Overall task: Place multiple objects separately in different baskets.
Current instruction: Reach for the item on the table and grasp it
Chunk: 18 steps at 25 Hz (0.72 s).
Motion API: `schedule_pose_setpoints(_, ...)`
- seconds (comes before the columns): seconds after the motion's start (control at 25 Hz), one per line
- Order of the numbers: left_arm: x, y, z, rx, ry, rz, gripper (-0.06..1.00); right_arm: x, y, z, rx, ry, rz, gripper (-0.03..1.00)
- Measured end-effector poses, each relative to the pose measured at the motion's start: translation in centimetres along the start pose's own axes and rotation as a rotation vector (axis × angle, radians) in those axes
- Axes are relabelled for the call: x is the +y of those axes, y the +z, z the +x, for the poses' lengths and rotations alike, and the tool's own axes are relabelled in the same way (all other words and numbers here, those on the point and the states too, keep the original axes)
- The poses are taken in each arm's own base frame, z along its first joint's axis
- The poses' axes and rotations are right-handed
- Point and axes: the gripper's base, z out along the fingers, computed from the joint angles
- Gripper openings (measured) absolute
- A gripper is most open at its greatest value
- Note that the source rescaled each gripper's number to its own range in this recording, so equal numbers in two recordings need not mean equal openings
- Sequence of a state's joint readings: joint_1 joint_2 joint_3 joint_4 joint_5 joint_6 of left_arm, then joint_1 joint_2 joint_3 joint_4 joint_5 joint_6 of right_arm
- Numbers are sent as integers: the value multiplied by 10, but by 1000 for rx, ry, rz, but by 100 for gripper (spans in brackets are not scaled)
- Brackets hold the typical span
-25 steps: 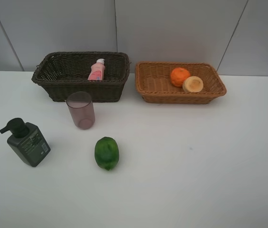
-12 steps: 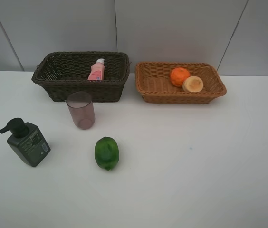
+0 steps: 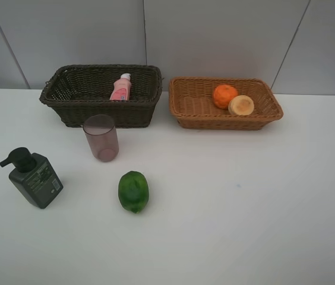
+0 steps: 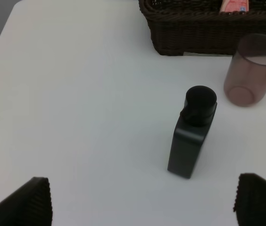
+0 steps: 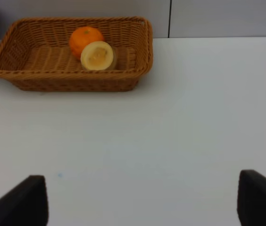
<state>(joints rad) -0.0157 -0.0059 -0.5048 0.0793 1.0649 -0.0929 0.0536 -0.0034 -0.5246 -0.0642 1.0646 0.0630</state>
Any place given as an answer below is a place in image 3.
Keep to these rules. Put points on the dark green pump bottle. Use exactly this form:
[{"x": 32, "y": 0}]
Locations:
[{"x": 33, "y": 176}]

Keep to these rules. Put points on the pink lotion bottle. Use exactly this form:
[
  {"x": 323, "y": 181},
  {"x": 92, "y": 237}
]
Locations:
[{"x": 122, "y": 88}]

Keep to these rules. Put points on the peach coloured fruit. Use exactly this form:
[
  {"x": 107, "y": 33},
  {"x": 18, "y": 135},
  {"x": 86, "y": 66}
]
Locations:
[{"x": 241, "y": 105}]

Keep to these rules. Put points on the light orange wicker basket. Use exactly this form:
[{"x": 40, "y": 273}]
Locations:
[{"x": 190, "y": 102}]

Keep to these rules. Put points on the green pepper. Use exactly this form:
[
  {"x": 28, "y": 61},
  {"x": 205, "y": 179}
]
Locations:
[{"x": 133, "y": 191}]

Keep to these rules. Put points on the dark brown wicker basket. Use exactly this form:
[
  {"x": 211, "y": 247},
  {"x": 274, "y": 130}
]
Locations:
[{"x": 77, "y": 92}]

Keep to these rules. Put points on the translucent pink plastic cup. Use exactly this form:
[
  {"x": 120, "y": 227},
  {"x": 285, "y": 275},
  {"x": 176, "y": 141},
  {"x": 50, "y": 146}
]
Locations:
[{"x": 102, "y": 137}]

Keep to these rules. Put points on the orange mandarin fruit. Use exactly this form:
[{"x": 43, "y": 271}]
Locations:
[{"x": 223, "y": 95}]

